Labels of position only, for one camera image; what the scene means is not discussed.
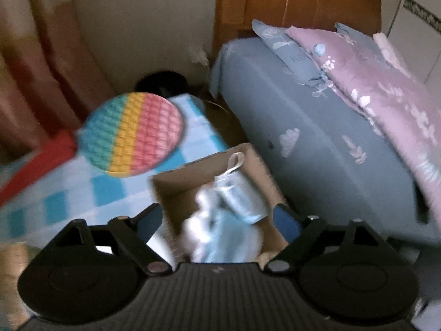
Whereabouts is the blue checkered tablecloth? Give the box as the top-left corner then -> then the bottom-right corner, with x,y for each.
1,94 -> 228,248

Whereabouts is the wooden headboard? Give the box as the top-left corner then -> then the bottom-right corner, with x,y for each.
211,0 -> 382,60

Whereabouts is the blue bed sheet mattress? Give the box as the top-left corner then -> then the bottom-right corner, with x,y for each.
210,38 -> 440,245

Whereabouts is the rainbow pop-it mat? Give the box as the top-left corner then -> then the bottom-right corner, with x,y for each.
79,92 -> 185,177

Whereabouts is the blue round doll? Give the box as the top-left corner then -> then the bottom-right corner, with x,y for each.
203,209 -> 263,264

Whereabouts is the gold tissue pack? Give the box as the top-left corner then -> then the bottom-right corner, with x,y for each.
1,242 -> 40,330

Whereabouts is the brown cardboard box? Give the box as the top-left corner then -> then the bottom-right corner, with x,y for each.
152,143 -> 289,265

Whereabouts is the blue floral pillow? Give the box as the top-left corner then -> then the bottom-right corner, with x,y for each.
252,20 -> 334,88

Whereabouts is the red folded fan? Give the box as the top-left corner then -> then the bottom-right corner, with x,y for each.
1,130 -> 78,206

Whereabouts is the clear jar white lid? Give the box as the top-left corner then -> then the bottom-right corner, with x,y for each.
92,229 -> 177,270

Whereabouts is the pink floral pillow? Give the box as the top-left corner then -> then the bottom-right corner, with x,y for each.
286,26 -> 440,220

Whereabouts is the pink satin curtain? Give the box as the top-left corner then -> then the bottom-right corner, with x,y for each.
1,0 -> 116,158

